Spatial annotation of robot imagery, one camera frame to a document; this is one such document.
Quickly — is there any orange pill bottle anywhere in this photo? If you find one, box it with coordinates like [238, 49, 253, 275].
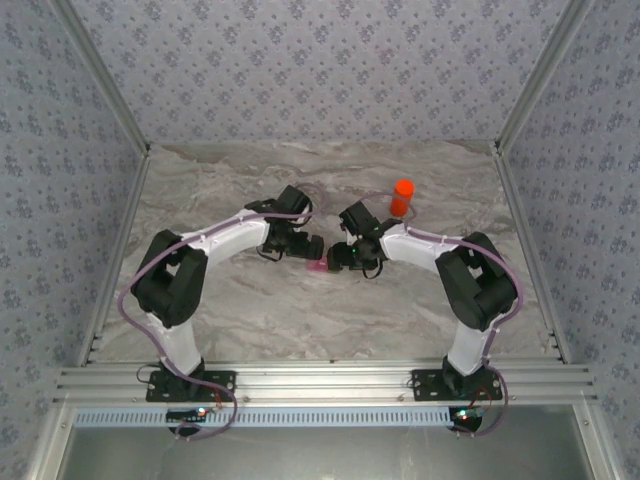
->
[390, 179, 417, 219]

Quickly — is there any aluminium frame rail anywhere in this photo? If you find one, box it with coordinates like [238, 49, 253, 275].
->
[52, 360, 599, 407]

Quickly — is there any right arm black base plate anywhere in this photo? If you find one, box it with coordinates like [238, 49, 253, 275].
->
[410, 368, 504, 402]

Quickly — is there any slotted cable duct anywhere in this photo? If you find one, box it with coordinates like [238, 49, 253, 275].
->
[73, 405, 456, 429]

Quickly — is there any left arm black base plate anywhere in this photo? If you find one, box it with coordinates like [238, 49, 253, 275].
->
[145, 369, 237, 404]

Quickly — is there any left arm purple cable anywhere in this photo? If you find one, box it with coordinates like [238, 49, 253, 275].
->
[115, 182, 331, 442]

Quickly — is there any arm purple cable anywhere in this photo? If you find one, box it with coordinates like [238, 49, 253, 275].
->
[364, 189, 526, 437]
[115, 182, 331, 442]

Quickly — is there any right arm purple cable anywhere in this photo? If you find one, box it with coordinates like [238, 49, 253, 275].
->
[364, 189, 526, 437]

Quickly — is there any aluminium frame post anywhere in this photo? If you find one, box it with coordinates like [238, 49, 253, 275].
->
[492, 0, 597, 156]
[49, 0, 152, 157]

